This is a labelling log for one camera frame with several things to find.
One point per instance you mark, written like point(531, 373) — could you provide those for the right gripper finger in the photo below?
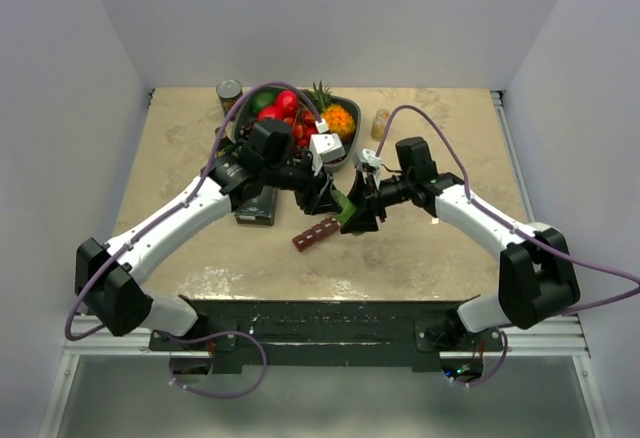
point(364, 215)
point(357, 189)

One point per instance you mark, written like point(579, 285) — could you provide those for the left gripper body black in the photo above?
point(298, 178)

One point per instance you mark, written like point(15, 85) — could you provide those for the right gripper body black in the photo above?
point(390, 191)

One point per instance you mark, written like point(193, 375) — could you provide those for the green pill bottle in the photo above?
point(347, 209)

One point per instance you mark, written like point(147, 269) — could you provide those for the red weekly pill organizer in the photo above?
point(315, 234)

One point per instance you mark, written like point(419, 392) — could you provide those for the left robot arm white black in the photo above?
point(109, 276)

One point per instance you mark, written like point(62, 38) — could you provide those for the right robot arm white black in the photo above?
point(535, 279)

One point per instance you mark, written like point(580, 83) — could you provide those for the razor box black green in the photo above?
point(259, 211)

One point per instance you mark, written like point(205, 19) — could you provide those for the clear glass jar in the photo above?
point(379, 124)

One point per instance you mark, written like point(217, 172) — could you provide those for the red apple lower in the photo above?
point(270, 113)

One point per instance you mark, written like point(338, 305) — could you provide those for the red apple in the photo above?
point(270, 113)
point(287, 103)

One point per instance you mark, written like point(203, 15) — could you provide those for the purple grape bunch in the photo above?
point(245, 131)

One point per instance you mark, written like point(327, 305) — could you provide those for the red apple upper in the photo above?
point(287, 103)

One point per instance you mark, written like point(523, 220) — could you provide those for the pineapple top green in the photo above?
point(319, 95)

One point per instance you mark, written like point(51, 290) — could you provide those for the grey fruit tray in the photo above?
point(244, 115)

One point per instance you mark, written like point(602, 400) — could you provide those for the green lime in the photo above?
point(262, 100)

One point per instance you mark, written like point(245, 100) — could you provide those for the tin can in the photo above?
point(228, 91)

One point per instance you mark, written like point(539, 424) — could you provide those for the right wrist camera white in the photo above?
point(367, 161)

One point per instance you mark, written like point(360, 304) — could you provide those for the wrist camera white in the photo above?
point(367, 161)
point(326, 148)

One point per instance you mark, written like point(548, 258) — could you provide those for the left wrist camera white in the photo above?
point(326, 148)

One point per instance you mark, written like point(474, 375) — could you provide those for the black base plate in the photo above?
point(405, 334)

